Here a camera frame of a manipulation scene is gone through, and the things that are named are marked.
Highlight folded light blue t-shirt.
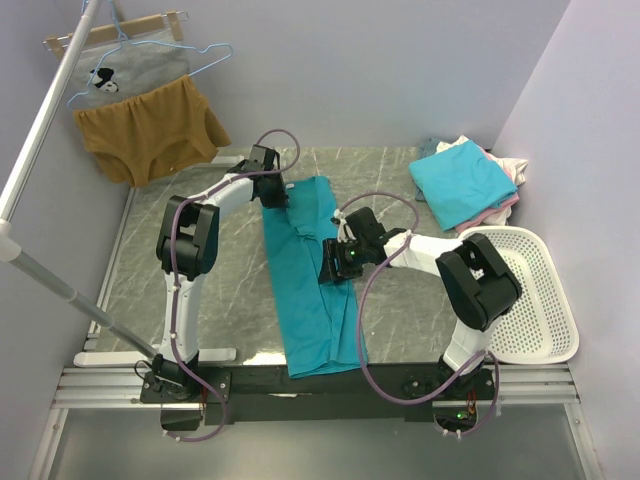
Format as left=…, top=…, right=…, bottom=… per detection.
left=409, top=140, right=517, bottom=230

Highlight white plastic laundry basket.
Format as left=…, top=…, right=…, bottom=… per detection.
left=460, top=226, right=579, bottom=365

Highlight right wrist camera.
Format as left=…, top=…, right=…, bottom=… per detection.
left=331, top=209, right=356, bottom=243

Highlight folded grey-blue garment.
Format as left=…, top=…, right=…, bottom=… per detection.
left=418, top=138, right=441, bottom=159

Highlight teal t-shirt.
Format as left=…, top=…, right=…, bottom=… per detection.
left=262, top=176, right=360, bottom=379

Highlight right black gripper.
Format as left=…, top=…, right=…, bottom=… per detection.
left=317, top=238, right=368, bottom=285

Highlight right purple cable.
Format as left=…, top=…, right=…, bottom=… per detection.
left=334, top=192, right=504, bottom=437

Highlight brown hanging shorts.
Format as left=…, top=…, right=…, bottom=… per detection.
left=73, top=75, right=231, bottom=188

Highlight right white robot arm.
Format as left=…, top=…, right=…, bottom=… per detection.
left=318, top=207, right=522, bottom=406

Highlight purple cable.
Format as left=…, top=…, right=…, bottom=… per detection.
left=334, top=192, right=504, bottom=437
left=162, top=128, right=301, bottom=445

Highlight blue wire hanger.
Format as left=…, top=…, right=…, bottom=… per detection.
left=66, top=23, right=234, bottom=110

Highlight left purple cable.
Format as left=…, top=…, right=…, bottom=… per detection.
left=162, top=128, right=301, bottom=445

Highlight wooden clip hanger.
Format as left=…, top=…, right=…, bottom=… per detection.
left=43, top=10, right=189, bottom=60

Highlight black base beam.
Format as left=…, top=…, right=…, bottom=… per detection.
left=140, top=365, right=495, bottom=431

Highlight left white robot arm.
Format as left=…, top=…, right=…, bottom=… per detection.
left=151, top=144, right=288, bottom=402

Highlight white clothes rack pole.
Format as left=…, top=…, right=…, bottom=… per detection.
left=1, top=0, right=156, bottom=358

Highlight white rack foot rear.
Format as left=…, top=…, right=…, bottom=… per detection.
left=184, top=155, right=244, bottom=171

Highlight aluminium rail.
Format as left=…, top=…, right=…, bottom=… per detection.
left=51, top=364, right=581, bottom=410

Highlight grey panda garment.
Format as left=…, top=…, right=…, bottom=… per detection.
left=70, top=30, right=189, bottom=108

